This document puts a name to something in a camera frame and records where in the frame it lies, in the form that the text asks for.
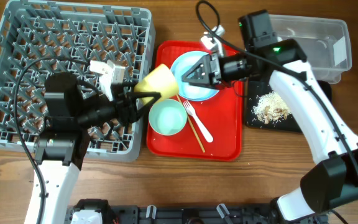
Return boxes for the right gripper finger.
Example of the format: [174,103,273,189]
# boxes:
[181,75,220,89]
[181,54,211,81]

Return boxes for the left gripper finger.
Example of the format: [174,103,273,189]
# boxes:
[112,80,139,88]
[127,91,161,120]

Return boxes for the yellow cup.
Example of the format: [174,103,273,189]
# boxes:
[134,64,179,103]

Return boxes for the light blue plate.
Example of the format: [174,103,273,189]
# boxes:
[170,50,222,102]

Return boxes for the light blue bowl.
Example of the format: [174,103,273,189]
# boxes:
[175,55,220,101]

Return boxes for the green bowl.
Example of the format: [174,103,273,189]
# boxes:
[149,99,187,136]

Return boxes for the white plastic fork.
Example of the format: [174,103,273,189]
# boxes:
[183,100,214,143]

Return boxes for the wooden chopstick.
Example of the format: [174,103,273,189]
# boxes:
[176,95,205,153]

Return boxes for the rice and food scraps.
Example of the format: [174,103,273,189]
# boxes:
[252,91,291,124]

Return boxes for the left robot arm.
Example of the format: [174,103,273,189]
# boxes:
[25,72,161,223]

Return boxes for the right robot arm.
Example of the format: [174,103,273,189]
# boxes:
[181,10,358,223]

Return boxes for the grey dishwasher rack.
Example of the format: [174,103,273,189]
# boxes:
[0,1,155,152]

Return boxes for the black tray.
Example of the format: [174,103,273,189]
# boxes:
[244,73,333,134]

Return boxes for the clear plastic bin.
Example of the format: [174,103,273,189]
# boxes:
[270,14,352,84]

